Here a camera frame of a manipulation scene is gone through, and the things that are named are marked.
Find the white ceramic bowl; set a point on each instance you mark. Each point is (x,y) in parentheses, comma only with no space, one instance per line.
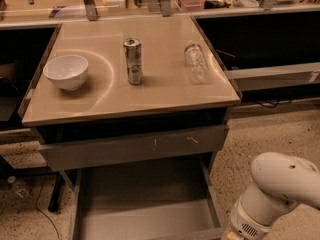
(68,72)

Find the grey drawer cabinet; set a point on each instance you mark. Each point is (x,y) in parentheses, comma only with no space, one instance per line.
(107,105)

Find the black metal table leg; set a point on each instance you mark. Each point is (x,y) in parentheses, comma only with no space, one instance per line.
(54,202)

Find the grey top drawer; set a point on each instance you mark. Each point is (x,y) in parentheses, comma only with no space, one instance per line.
(131,148)

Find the grey metal shelf rail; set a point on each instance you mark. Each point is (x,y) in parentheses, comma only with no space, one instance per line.
(275,77)

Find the silver drink can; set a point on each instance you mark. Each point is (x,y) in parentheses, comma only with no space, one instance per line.
(133,54)

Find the small floor bottle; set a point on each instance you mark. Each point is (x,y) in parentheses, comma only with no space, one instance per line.
(19,186)

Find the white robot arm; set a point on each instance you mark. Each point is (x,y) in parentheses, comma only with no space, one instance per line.
(279,184)

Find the grey drawer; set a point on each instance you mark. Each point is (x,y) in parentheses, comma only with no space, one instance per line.
(166,199)
(131,148)

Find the clear plastic bottle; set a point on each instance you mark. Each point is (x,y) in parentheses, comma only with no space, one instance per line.
(196,63)

